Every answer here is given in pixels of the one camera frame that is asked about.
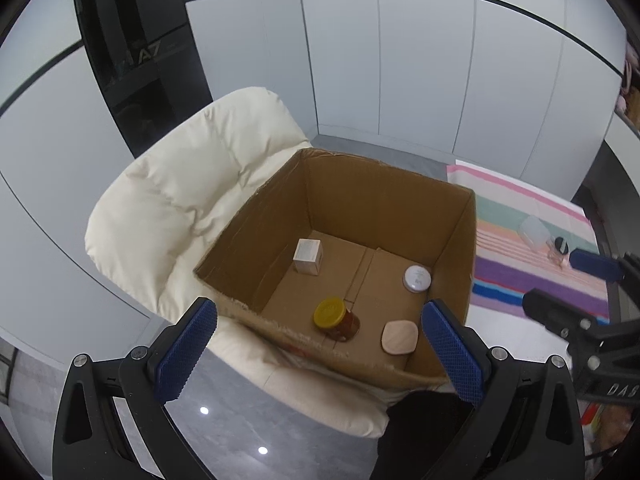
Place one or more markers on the black round compact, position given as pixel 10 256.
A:
pixel 561 246

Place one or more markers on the striped colourful cloth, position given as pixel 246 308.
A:
pixel 505 270

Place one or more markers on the jar with yellow lid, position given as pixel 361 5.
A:
pixel 330 312

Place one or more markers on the clear bottle with pink cap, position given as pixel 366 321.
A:
pixel 532 232

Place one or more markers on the brown cardboard box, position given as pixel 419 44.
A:
pixel 400 220

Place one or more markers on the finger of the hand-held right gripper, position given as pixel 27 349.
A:
pixel 592 262
pixel 550 307

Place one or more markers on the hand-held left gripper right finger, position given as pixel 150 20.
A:
pixel 452 355

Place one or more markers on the beige rounded compact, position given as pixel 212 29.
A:
pixel 400 337

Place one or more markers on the cream padded chair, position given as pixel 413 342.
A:
pixel 175 185

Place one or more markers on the small beige cube box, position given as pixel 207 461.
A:
pixel 306 256

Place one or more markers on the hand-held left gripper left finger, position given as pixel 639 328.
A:
pixel 187 355

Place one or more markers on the colourful printed box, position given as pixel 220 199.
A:
pixel 607 425

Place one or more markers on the white round container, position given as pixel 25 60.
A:
pixel 416 276

